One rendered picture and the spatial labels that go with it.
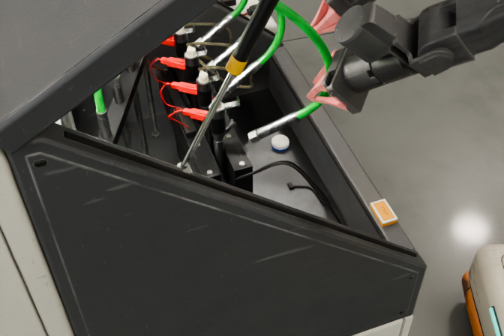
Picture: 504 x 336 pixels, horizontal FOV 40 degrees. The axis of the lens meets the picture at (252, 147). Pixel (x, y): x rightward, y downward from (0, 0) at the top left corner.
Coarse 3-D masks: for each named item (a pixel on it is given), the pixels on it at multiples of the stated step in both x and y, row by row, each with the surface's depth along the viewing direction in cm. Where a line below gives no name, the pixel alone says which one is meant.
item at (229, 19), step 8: (240, 8) 140; (224, 16) 142; (232, 16) 141; (216, 24) 142; (224, 24) 141; (208, 32) 142; (216, 32) 142; (200, 40) 142; (208, 40) 143; (200, 48) 143
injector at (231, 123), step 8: (216, 112) 123; (224, 112) 124; (216, 120) 124; (224, 120) 126; (232, 120) 127; (216, 128) 126; (224, 128) 127; (216, 136) 128; (216, 144) 130; (216, 152) 131; (216, 160) 133; (224, 160) 134; (224, 168) 135; (224, 176) 136
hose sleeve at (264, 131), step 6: (288, 114) 114; (294, 114) 113; (276, 120) 115; (282, 120) 114; (288, 120) 114; (294, 120) 113; (300, 120) 114; (264, 126) 116; (270, 126) 115; (276, 126) 115; (282, 126) 114; (258, 132) 116; (264, 132) 116; (270, 132) 116
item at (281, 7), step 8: (280, 8) 98; (288, 8) 99; (288, 16) 99; (296, 16) 99; (296, 24) 100; (304, 24) 100; (304, 32) 101; (312, 32) 101; (312, 40) 102; (320, 40) 102; (320, 48) 103; (328, 56) 104; (328, 64) 105; (96, 96) 112; (320, 96) 110; (328, 96) 110; (96, 104) 113; (312, 104) 111; (320, 104) 111; (96, 112) 115; (104, 112) 115; (296, 112) 113; (304, 112) 112
